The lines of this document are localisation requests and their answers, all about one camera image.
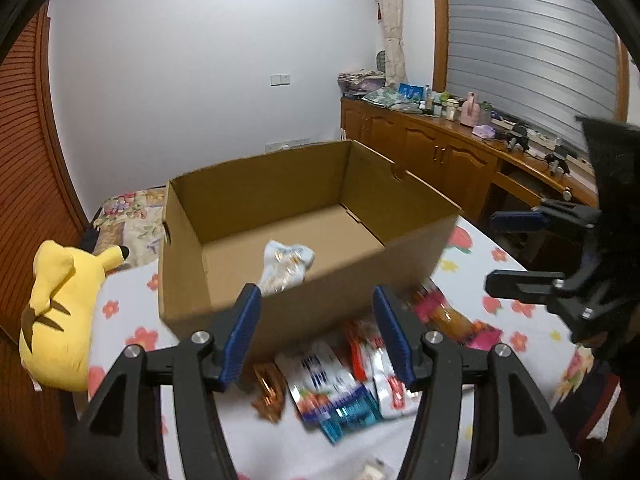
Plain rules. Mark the stack of folded cloths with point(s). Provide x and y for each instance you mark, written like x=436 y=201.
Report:
x=360 y=82

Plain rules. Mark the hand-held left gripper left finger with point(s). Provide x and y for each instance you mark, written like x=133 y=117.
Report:
x=243 y=330

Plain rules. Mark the pink snack packet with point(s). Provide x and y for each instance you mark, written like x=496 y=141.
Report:
x=484 y=336

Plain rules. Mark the small black stand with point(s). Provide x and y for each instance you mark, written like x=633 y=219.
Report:
x=559 y=160
x=517 y=137

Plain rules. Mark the yellow plush toy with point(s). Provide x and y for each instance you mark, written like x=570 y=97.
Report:
x=55 y=320

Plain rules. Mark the wooden louvred wardrobe door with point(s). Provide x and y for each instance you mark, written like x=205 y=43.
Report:
x=27 y=175

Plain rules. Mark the teal snack packet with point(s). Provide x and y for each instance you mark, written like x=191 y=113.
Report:
x=352 y=417

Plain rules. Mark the row of small bottles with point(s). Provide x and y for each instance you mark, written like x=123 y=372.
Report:
x=442 y=106

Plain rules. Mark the brown snack packet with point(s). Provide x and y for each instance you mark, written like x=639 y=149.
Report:
x=270 y=394

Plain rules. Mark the orange snack packet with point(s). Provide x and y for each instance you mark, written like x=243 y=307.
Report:
x=442 y=315

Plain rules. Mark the cream lace curtain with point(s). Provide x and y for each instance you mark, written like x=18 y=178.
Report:
x=392 y=15

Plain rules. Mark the small white packet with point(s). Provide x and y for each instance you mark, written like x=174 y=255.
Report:
x=372 y=471

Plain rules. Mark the white wall switch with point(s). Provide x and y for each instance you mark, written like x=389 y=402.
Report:
x=280 y=79

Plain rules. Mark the wooden cabinet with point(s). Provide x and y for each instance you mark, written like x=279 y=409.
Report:
x=425 y=147

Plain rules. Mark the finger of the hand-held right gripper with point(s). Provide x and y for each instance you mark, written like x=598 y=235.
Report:
x=517 y=220
x=520 y=284

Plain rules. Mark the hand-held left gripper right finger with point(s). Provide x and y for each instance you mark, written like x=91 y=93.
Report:
x=393 y=332

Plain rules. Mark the brown cardboard box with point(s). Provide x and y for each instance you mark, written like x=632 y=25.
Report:
x=320 y=310

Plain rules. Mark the blue box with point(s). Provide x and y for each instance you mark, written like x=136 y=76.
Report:
x=411 y=93

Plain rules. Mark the green patterned cloth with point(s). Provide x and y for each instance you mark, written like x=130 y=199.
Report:
x=387 y=99

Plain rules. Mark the purple pouch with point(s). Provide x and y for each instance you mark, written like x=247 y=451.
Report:
x=484 y=132

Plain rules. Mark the pale blue snack packet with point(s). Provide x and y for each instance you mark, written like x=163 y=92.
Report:
x=286 y=266

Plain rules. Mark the grey window blinds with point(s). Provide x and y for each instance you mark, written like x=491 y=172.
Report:
x=525 y=45

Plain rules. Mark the white wall socket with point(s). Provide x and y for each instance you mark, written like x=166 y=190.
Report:
x=287 y=145

